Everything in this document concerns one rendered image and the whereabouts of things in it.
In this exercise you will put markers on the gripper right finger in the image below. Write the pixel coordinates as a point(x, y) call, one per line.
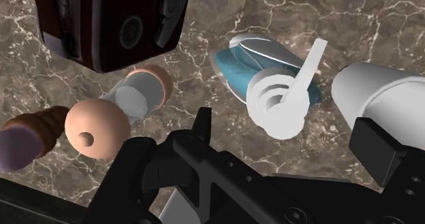
point(378, 150)

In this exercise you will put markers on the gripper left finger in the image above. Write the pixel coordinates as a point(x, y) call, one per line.
point(186, 157)

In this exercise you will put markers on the white cylinder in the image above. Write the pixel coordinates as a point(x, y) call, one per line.
point(378, 90)

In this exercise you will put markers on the peach and glass salt grinder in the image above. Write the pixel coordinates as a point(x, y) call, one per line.
point(99, 123)

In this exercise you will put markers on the dark red box appliance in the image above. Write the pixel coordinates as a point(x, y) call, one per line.
point(109, 21)

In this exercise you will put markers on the brown ribbed grinder purple cap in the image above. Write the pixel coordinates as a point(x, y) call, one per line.
point(30, 137)

